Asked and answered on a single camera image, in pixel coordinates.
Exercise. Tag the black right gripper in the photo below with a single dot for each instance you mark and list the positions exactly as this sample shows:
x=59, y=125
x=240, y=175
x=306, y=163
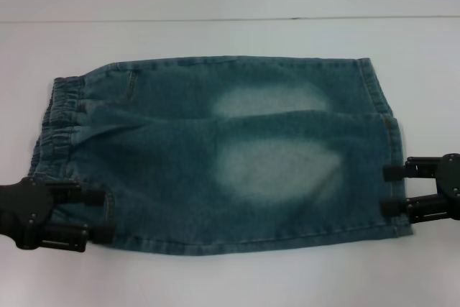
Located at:
x=450, y=184

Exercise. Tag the blue denim shorts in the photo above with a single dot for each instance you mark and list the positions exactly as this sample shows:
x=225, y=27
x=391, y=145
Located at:
x=223, y=163

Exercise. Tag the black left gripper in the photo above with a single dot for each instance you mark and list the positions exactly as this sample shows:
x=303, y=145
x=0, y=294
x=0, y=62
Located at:
x=21, y=210

